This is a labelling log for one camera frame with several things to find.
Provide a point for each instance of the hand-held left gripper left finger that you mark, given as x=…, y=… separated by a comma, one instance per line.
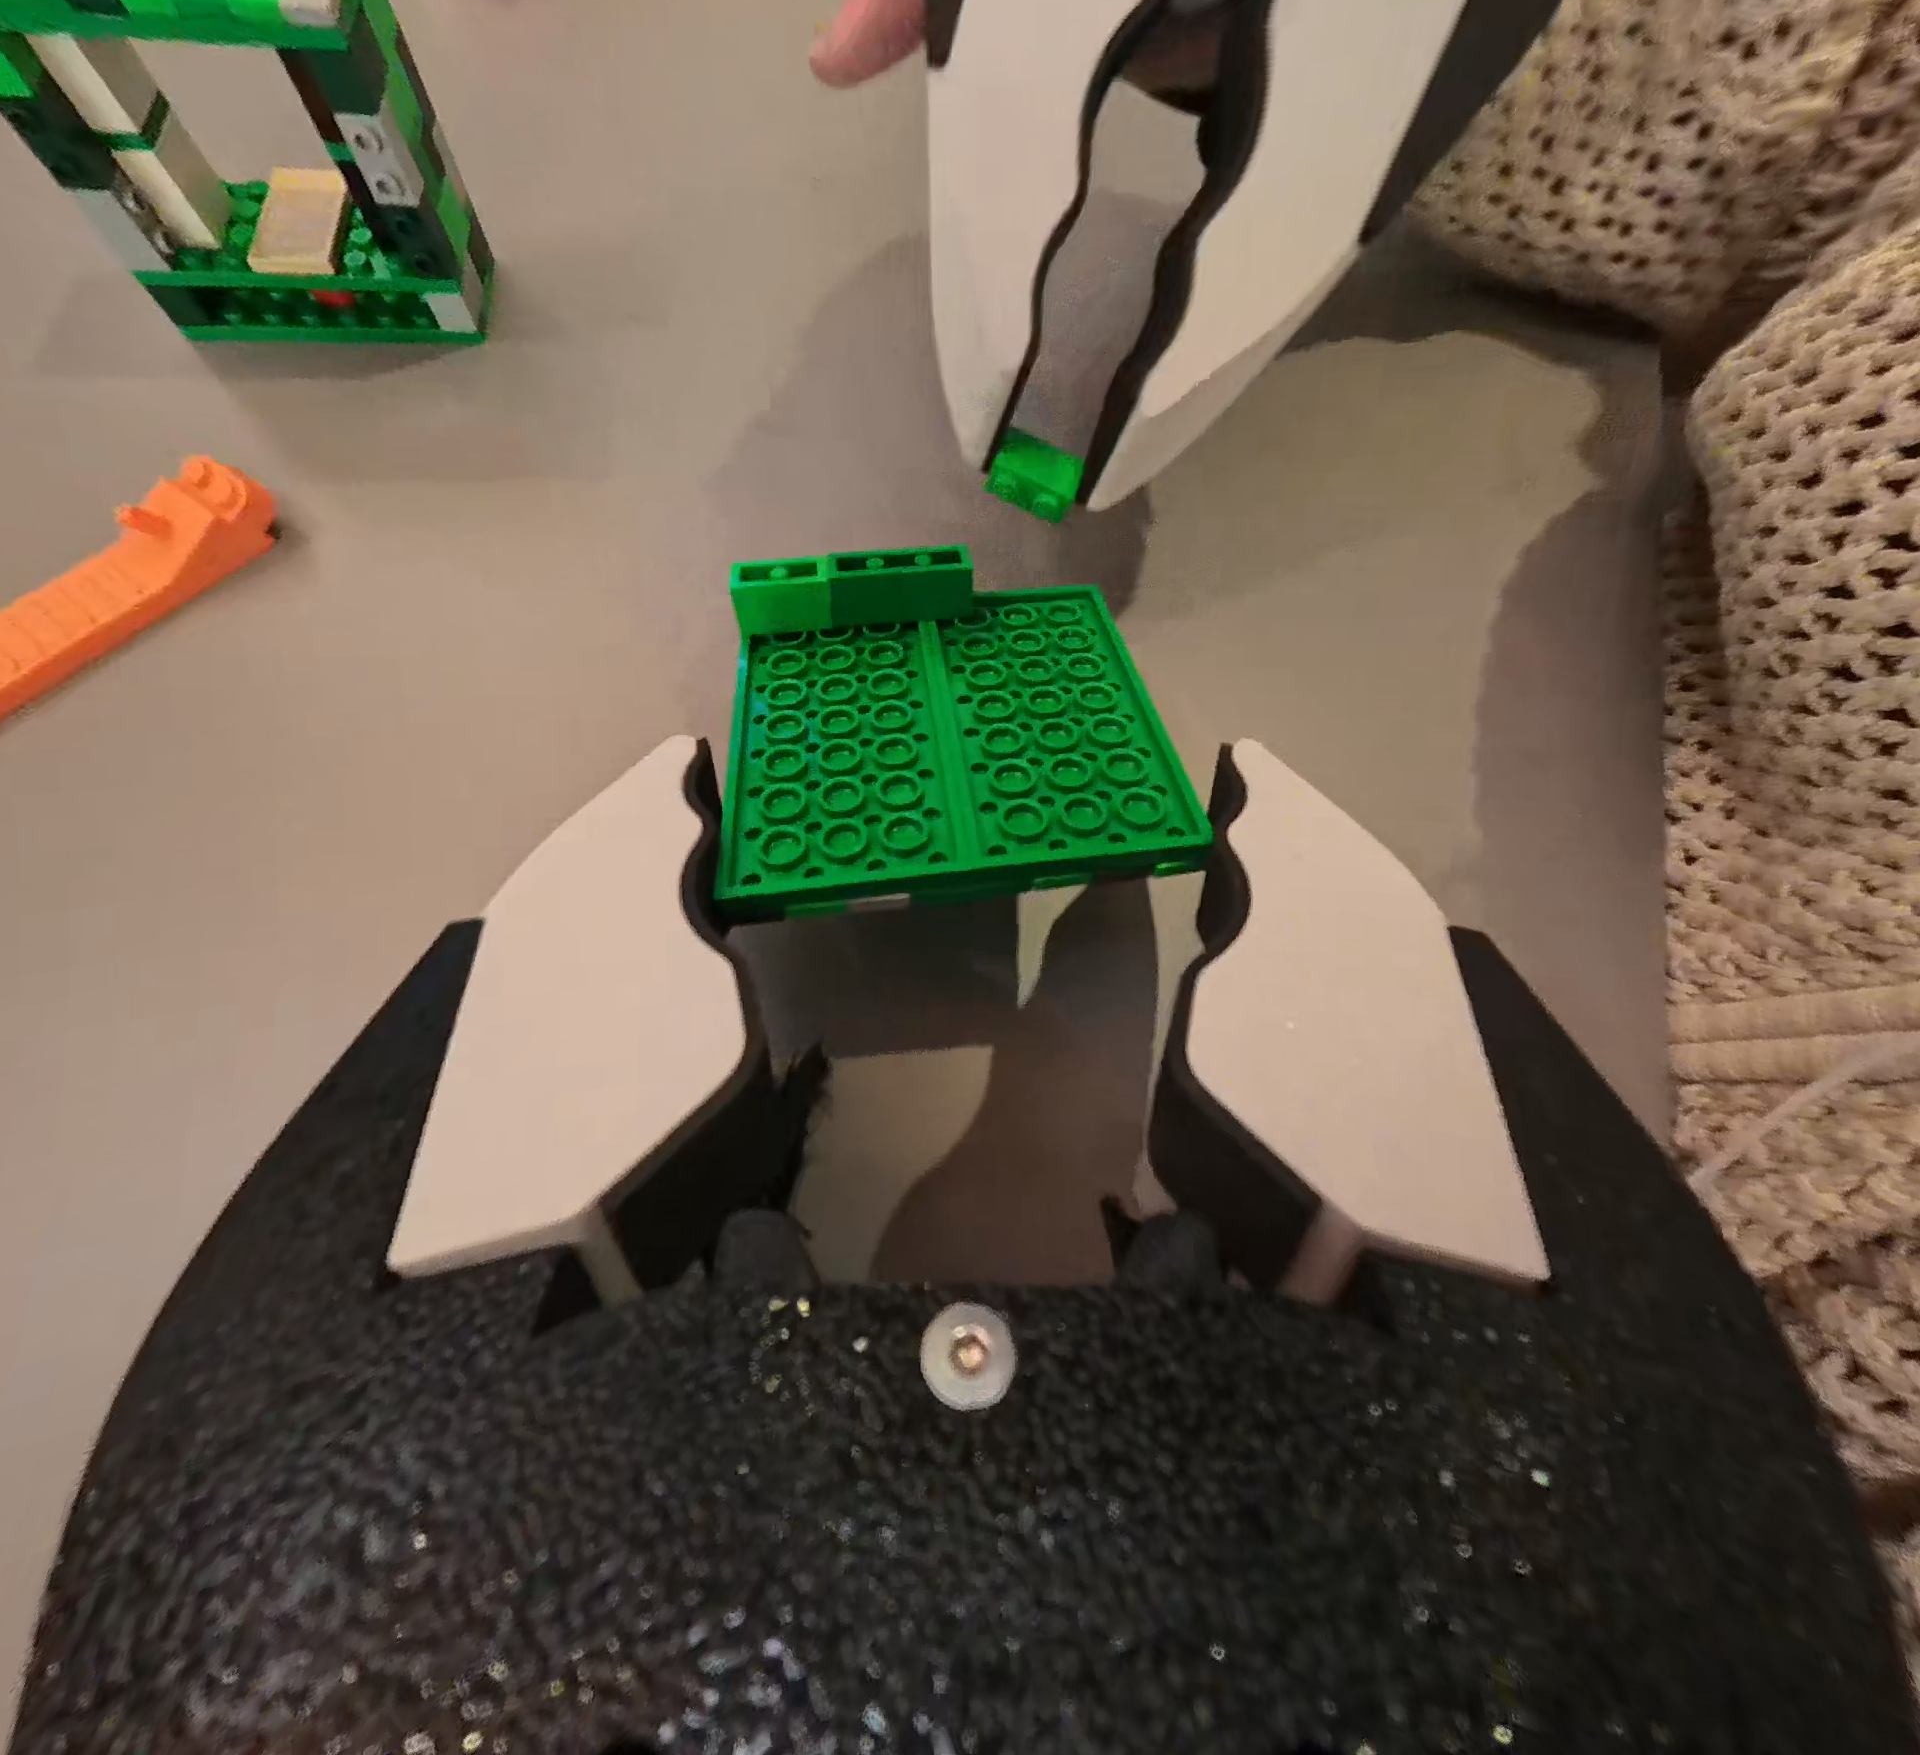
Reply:
x=576, y=1018

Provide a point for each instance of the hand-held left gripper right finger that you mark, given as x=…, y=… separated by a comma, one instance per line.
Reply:
x=1335, y=1018

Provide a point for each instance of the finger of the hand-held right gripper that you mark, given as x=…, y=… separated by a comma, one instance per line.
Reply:
x=1319, y=136
x=1005, y=136

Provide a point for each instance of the small green lego brick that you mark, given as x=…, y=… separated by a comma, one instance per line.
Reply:
x=1033, y=476

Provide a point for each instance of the green lego plate assembly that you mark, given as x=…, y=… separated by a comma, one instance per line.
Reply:
x=960, y=751

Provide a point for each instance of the orange lego brick separator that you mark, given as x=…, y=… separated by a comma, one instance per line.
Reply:
x=105, y=585

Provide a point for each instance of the person's right hand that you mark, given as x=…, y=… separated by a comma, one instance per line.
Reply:
x=869, y=15

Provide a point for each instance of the beige knitted blanket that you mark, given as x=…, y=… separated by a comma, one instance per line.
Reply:
x=1784, y=433

